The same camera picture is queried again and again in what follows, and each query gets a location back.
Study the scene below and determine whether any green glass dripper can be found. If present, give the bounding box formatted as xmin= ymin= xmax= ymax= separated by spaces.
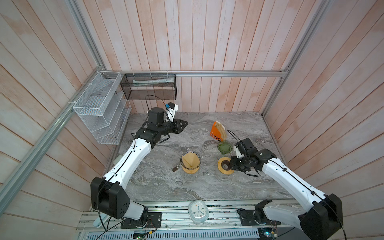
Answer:
xmin=218 ymin=141 xmax=233 ymax=155

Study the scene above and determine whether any brown paper coffee filter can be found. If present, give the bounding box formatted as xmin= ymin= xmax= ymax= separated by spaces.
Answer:
xmin=181 ymin=152 xmax=201 ymax=170

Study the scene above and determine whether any clear glass cup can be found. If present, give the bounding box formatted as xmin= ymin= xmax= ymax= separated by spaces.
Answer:
xmin=215 ymin=171 xmax=235 ymax=182

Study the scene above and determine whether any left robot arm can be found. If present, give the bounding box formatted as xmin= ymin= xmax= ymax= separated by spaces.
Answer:
xmin=91 ymin=103 xmax=188 ymax=220

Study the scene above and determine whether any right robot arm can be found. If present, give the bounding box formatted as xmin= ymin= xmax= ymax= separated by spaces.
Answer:
xmin=230 ymin=138 xmax=344 ymax=240

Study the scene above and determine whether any orange coffee filter box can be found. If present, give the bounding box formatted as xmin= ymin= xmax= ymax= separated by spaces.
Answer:
xmin=210 ymin=121 xmax=227 ymax=142

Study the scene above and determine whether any black mesh basket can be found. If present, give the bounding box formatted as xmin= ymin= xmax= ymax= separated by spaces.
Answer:
xmin=120 ymin=73 xmax=177 ymax=101

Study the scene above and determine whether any white analog clock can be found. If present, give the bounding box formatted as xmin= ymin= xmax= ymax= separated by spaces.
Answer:
xmin=188 ymin=200 xmax=210 ymax=224

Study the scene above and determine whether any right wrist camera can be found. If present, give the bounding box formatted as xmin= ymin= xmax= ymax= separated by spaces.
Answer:
xmin=235 ymin=147 xmax=244 ymax=159

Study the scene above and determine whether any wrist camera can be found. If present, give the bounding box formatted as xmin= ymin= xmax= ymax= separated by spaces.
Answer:
xmin=235 ymin=147 xmax=244 ymax=159
xmin=165 ymin=102 xmax=179 ymax=122

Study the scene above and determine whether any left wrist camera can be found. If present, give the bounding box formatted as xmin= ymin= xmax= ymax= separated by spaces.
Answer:
xmin=165 ymin=102 xmax=179 ymax=122

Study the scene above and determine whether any white wire mesh shelf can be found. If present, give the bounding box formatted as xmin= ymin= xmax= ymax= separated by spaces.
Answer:
xmin=74 ymin=71 xmax=132 ymax=145

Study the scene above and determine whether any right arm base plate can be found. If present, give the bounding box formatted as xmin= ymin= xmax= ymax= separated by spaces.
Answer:
xmin=237 ymin=209 xmax=281 ymax=226

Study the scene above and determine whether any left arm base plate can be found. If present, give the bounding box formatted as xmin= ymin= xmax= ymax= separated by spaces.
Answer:
xmin=121 ymin=212 xmax=162 ymax=229

